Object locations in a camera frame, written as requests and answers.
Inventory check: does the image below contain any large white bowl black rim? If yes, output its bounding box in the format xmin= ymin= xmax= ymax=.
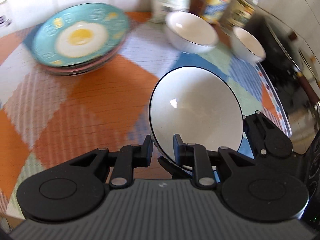
xmin=148 ymin=66 xmax=244 ymax=164

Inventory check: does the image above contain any small white ribbed bowl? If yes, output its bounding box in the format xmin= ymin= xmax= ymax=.
xmin=231 ymin=27 xmax=266 ymax=64

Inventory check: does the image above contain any colourful patchwork table mat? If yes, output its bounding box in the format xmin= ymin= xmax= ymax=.
xmin=1 ymin=12 xmax=291 ymax=218

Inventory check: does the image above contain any black wok with lid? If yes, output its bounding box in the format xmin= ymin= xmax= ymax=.
xmin=245 ymin=14 xmax=310 ymax=115

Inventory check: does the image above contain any pink plate under teal plate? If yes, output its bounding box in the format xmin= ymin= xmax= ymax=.
xmin=39 ymin=37 xmax=127 ymax=76

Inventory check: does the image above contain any white vinegar bottle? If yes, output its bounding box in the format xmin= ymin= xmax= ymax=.
xmin=220 ymin=0 xmax=259 ymax=31

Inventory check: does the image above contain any yellow label cooking wine bottle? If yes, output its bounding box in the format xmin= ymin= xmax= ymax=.
xmin=200 ymin=0 xmax=231 ymax=24

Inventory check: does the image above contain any teal fried egg plate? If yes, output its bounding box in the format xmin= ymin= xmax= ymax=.
xmin=31 ymin=3 xmax=130 ymax=67

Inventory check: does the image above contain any wooden wok handle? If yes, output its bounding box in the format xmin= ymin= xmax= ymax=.
xmin=297 ymin=72 xmax=319 ymax=106

